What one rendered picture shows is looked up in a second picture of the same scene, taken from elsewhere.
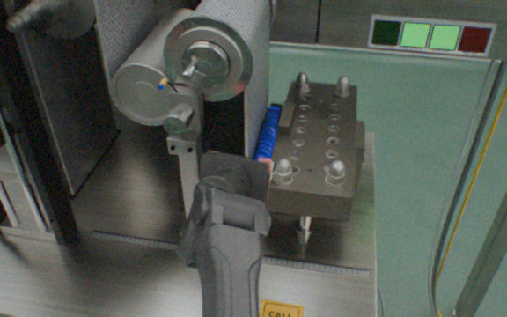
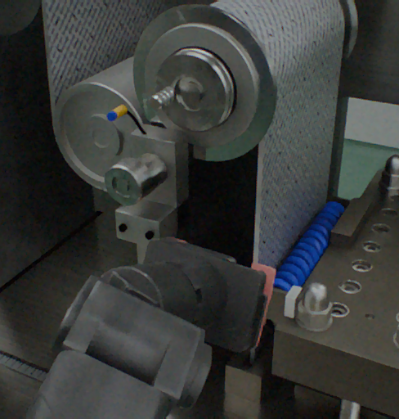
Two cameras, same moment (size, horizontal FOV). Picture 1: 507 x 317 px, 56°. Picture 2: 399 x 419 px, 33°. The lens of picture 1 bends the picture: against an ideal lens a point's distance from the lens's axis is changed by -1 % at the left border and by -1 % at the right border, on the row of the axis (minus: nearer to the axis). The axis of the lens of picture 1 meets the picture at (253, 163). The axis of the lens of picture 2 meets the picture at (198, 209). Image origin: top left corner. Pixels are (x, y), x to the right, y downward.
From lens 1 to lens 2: 22 cm
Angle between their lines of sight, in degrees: 17
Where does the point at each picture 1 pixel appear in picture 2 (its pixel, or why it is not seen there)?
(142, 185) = not seen: hidden behind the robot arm
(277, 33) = (360, 83)
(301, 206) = (339, 379)
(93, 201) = (20, 305)
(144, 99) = (101, 146)
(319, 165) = (390, 310)
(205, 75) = (192, 108)
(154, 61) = (123, 83)
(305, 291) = not seen: outside the picture
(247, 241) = (126, 403)
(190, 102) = (162, 153)
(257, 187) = (235, 315)
